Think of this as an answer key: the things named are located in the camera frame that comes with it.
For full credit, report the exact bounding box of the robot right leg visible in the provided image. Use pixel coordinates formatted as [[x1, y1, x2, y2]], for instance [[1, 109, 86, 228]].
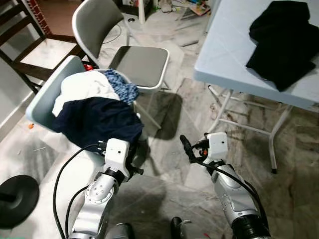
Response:
[[170, 216, 211, 239]]

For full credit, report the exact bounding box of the dark wooden chair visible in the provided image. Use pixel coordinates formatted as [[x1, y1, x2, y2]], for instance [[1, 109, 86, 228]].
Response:
[[0, 0, 91, 95]]

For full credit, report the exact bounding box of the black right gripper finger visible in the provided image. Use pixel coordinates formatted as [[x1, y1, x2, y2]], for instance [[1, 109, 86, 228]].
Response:
[[180, 135, 197, 163]]

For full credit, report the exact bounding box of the navy blue garment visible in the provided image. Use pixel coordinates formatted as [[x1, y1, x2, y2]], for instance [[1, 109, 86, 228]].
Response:
[[53, 97, 145, 153]]

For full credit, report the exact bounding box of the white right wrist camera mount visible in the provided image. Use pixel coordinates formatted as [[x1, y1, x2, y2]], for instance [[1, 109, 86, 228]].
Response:
[[205, 132, 229, 165]]

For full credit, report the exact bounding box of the pale blue plastic chair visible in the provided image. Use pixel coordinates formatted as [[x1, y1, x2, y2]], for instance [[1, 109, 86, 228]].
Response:
[[26, 55, 146, 167]]

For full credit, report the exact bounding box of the white garment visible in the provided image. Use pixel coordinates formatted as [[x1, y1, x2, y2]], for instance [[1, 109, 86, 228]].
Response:
[[51, 70, 121, 117]]

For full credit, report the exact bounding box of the blue plaid cloth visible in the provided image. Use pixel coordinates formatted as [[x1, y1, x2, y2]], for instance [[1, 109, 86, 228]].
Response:
[[102, 69, 140, 104]]

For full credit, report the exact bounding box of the grey folding chair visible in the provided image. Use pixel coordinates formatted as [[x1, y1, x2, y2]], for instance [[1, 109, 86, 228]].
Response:
[[72, 0, 170, 131]]

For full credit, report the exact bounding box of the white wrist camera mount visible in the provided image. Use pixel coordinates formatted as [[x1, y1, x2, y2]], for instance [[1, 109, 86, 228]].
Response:
[[103, 138, 132, 174], [205, 132, 229, 165]]

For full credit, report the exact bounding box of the black garment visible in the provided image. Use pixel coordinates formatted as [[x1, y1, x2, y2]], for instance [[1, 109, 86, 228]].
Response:
[[246, 1, 319, 92]]

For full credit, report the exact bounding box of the white plastic folding table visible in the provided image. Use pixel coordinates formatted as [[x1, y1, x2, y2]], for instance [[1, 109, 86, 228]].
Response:
[[193, 0, 319, 174]]

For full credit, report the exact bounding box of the thin white furniture leg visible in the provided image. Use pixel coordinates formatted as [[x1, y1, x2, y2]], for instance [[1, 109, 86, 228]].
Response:
[[138, 0, 147, 25]]

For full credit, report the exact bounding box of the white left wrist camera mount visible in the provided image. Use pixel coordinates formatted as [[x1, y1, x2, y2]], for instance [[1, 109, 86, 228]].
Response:
[[103, 138, 132, 174]]

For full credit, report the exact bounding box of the red brick pattern panel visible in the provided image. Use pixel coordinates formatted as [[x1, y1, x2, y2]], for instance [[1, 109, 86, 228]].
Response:
[[22, 0, 47, 35]]

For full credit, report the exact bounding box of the colourful picture book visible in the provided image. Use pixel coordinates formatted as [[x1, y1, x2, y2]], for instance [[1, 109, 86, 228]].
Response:
[[185, 0, 212, 16]]

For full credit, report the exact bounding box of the black round stand base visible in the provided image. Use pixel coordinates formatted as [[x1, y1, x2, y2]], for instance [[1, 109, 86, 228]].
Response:
[[0, 175, 40, 230]]

